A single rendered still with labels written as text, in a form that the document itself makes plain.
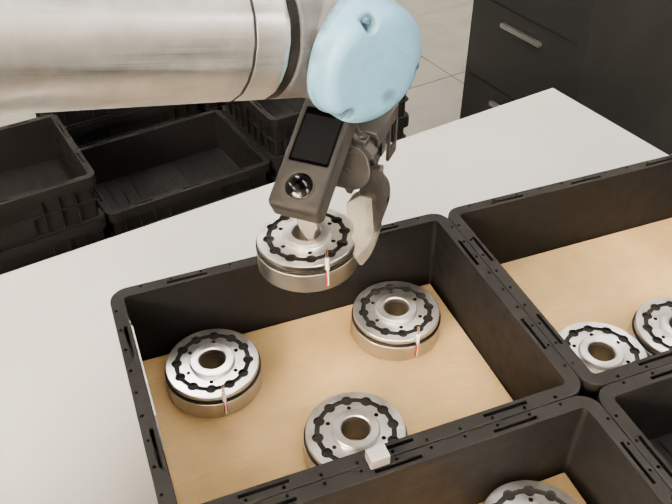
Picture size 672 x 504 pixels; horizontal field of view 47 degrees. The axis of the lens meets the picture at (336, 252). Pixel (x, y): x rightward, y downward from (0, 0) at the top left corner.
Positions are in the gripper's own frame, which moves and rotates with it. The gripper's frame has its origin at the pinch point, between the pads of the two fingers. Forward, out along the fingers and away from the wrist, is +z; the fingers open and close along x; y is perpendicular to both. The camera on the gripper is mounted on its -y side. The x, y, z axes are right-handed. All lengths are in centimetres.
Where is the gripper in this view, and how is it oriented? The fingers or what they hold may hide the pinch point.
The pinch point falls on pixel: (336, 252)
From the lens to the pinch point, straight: 77.8
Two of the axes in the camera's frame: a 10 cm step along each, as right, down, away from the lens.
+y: 3.7, -5.9, 7.1
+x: -9.3, -2.4, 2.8
